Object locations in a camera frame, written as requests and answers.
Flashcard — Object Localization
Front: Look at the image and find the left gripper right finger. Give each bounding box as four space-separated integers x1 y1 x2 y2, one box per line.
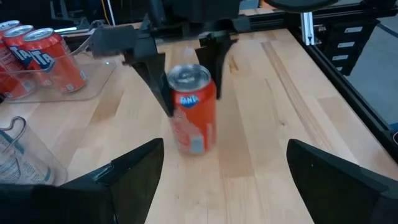
286 139 398 224

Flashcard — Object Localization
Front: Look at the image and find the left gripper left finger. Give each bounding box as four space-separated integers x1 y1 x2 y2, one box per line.
0 138 165 224

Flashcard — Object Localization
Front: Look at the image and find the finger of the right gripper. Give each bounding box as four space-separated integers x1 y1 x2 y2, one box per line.
132 52 174 118
195 33 239 100

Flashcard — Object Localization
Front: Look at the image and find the clear plastic bin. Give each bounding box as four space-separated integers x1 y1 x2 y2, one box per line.
0 116 68 187
0 26 118 104

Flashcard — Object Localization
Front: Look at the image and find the blue tab slim energy can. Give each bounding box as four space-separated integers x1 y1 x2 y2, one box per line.
0 129 54 185

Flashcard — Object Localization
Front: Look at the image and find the black drawer cabinet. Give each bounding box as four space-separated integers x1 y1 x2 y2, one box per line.
322 18 381 77

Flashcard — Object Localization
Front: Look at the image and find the yellow cable with plug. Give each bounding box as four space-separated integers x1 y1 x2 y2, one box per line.
99 0 109 26

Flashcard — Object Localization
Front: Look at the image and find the silver aluminium post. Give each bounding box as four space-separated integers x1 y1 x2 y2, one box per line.
300 11 315 47

